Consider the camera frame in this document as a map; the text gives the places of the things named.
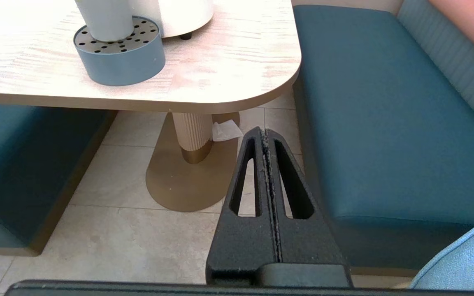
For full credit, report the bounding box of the light blue fabric cushion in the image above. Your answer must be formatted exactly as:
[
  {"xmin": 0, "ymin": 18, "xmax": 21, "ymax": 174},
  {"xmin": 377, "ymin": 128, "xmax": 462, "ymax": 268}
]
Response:
[{"xmin": 409, "ymin": 212, "xmax": 474, "ymax": 290}]

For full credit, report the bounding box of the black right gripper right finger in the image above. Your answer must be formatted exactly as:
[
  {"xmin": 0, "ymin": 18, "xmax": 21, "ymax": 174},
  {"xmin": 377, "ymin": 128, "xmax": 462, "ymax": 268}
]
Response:
[{"xmin": 264, "ymin": 129, "xmax": 348, "ymax": 266}]

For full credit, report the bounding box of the white clear water dispenser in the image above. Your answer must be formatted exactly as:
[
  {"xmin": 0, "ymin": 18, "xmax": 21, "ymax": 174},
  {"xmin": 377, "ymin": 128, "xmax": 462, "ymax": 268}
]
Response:
[{"xmin": 129, "ymin": 0, "xmax": 215, "ymax": 41}]

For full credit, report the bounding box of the grey plastic cup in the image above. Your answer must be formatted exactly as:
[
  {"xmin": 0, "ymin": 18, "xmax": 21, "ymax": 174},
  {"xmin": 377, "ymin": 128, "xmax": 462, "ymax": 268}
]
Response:
[{"xmin": 74, "ymin": 0, "xmax": 135, "ymax": 43}]

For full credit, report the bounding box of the crumpled white tissue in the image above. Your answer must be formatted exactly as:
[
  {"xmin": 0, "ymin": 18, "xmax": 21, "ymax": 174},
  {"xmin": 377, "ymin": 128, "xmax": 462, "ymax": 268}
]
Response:
[{"xmin": 212, "ymin": 119, "xmax": 244, "ymax": 142}]

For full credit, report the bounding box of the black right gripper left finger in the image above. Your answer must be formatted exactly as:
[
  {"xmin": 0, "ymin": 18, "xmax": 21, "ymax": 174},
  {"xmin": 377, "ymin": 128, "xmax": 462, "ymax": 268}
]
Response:
[{"xmin": 205, "ymin": 127, "xmax": 281, "ymax": 286}]

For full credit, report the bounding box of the blue upholstered bench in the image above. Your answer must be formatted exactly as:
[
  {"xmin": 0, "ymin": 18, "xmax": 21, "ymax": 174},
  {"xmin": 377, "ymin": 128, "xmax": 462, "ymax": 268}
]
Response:
[
  {"xmin": 293, "ymin": 0, "xmax": 474, "ymax": 278},
  {"xmin": 0, "ymin": 103, "xmax": 118, "ymax": 257}
]

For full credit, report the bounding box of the large blue perforated drip tray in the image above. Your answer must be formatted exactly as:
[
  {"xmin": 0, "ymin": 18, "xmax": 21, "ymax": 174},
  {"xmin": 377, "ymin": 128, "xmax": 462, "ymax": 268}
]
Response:
[{"xmin": 73, "ymin": 16, "xmax": 166, "ymax": 87}]

